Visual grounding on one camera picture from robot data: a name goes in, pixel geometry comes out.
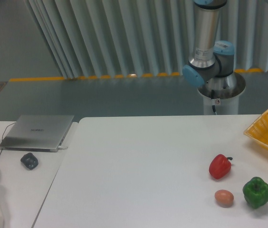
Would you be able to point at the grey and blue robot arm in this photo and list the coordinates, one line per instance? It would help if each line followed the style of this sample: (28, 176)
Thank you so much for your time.
(229, 34)

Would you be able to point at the small black case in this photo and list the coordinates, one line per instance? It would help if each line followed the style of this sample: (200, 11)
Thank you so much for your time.
(29, 161)

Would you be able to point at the silver laptop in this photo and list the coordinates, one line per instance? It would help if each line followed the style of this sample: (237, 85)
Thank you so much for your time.
(40, 133)

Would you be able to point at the red bell pepper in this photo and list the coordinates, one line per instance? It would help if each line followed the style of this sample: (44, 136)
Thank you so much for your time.
(220, 166)

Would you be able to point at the brown egg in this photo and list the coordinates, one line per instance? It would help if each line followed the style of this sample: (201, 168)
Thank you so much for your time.
(224, 197)

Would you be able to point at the green bell pepper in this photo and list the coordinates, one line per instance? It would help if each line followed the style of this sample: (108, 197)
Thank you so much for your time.
(256, 192)

